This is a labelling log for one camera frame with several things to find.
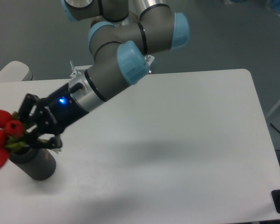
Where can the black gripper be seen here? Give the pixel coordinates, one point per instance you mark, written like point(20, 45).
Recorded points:
point(52, 115)

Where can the red tulip bouquet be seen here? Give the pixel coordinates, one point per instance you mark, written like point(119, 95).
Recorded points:
point(12, 136)

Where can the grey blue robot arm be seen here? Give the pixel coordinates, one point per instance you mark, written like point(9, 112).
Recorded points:
point(119, 51)

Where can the black ribbed cylindrical vase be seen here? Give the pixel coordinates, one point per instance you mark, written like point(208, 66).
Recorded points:
point(39, 164)

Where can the white rounded chair back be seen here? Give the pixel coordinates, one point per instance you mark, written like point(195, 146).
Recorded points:
point(16, 71)

